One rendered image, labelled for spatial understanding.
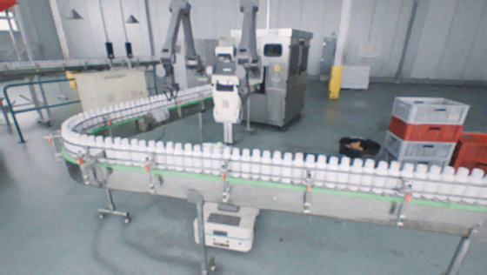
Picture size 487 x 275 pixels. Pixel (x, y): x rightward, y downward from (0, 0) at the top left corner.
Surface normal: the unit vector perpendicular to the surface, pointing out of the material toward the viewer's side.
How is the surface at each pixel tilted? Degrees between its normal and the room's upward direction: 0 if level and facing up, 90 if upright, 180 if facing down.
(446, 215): 90
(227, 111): 90
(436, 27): 90
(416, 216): 90
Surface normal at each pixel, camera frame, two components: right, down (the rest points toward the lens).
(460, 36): -0.19, 0.36
